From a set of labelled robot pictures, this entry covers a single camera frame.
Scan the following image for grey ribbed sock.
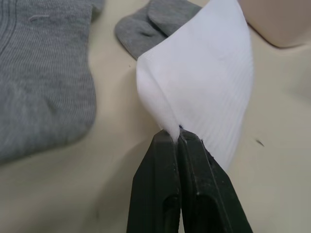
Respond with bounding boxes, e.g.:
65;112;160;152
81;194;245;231
0;0;105;165
114;0;203;61

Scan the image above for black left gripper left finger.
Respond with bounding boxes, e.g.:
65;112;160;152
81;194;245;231
129;131;183;233

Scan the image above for beige plastic container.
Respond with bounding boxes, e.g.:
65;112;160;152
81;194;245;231
237;0;311;48

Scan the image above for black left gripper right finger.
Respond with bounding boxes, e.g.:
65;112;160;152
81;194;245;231
177;128;250;233

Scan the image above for white ribbed sock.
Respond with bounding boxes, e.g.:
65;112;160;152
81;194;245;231
136;0;255;169

